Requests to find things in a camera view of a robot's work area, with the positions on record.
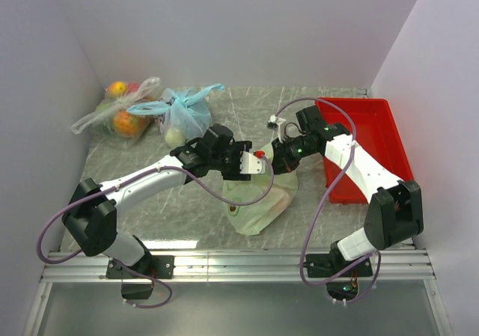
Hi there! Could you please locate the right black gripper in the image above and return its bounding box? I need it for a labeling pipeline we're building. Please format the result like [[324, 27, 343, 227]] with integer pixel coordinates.
[[269, 135, 317, 176]]

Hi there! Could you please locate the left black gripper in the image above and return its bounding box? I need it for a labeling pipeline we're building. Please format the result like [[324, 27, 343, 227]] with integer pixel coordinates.
[[210, 141, 252, 180]]

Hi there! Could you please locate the light green plastic bag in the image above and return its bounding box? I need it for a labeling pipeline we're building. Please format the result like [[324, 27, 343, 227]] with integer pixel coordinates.
[[220, 143, 300, 236]]

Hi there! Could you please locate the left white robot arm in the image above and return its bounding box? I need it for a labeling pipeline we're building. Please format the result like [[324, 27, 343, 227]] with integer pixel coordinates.
[[61, 124, 252, 278]]

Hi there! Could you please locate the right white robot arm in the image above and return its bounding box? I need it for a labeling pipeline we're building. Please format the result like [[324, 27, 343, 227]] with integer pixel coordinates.
[[268, 106, 424, 276]]

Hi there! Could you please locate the blue tied plastic bag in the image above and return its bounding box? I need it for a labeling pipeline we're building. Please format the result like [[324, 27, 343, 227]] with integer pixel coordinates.
[[127, 84, 225, 149]]

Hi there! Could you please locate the clear tied fruit bag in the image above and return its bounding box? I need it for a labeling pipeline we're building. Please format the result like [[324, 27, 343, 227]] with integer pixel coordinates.
[[70, 77, 161, 139]]

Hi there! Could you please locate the red plastic tray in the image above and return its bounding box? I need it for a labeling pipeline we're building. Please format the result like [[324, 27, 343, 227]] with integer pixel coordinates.
[[316, 98, 414, 204]]

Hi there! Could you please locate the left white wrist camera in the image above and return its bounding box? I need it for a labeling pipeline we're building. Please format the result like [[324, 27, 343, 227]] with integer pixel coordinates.
[[239, 150, 265, 175]]

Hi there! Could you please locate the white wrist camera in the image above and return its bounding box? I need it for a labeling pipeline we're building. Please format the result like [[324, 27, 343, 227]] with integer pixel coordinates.
[[266, 115, 287, 142], [239, 150, 265, 175]]

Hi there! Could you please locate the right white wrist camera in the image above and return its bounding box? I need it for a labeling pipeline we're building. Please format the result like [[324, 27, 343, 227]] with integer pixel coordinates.
[[266, 115, 287, 142]]

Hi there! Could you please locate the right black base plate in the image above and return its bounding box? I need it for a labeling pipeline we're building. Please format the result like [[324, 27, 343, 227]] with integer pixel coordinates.
[[303, 251, 373, 302]]

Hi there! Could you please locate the aluminium rail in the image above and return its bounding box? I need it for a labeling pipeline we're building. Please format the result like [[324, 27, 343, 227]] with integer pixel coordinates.
[[40, 248, 436, 283]]

